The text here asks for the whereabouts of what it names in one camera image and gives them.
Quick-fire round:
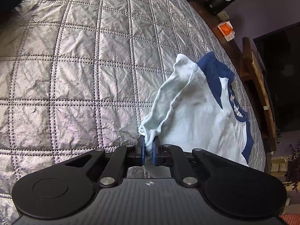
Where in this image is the white wall socket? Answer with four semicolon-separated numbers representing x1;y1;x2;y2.
217;11;230;21

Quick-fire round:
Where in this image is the blue raglan graphic shirt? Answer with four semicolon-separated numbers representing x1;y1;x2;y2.
139;52;254;178

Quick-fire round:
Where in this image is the orange white tissue box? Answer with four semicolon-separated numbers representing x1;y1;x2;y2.
218;21;235;42

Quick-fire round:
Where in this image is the wooden TV cabinet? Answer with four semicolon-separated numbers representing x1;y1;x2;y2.
189;0;277;173

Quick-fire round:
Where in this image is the dried purple flower plant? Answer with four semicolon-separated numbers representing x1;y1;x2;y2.
284;143;300;192

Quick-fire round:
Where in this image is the silver quilted table cover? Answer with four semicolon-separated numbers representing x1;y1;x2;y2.
0;0;267;225

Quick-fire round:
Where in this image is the black flat screen television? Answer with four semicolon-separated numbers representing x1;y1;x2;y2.
253;23;299;132

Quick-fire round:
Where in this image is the black cylindrical speaker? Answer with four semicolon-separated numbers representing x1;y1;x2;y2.
206;0;236;15

